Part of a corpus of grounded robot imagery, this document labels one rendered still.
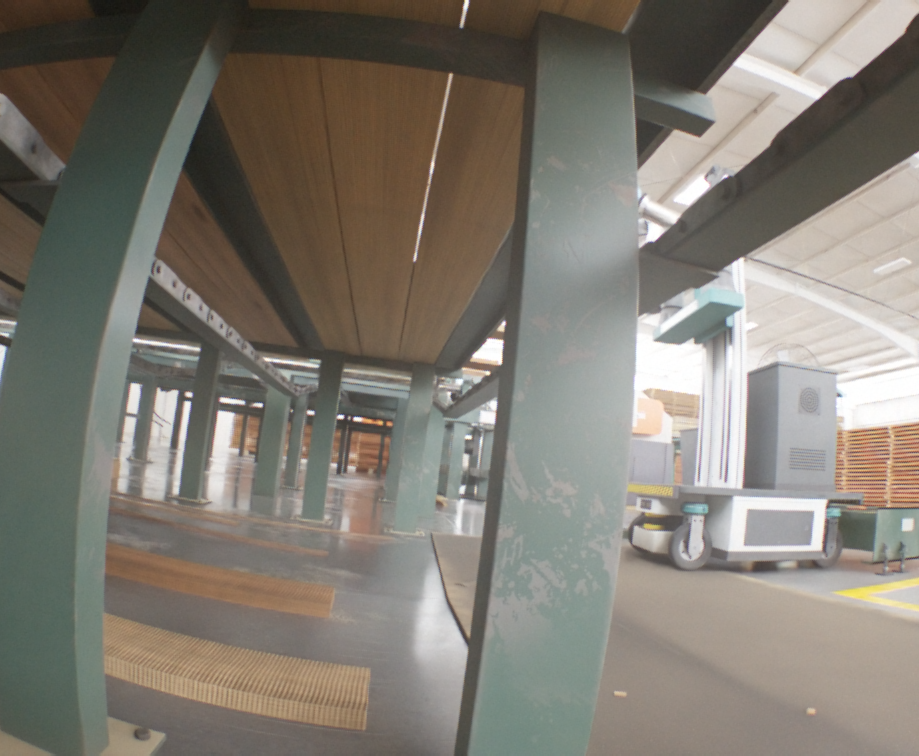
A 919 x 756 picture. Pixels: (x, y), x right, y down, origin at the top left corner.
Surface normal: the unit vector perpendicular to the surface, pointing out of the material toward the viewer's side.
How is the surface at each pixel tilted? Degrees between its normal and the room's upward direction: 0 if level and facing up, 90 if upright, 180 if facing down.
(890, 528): 90
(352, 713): 90
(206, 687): 90
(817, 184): 180
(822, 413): 90
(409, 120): 180
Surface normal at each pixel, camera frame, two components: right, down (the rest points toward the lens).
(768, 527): 0.00, -0.17
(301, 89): -0.11, 0.98
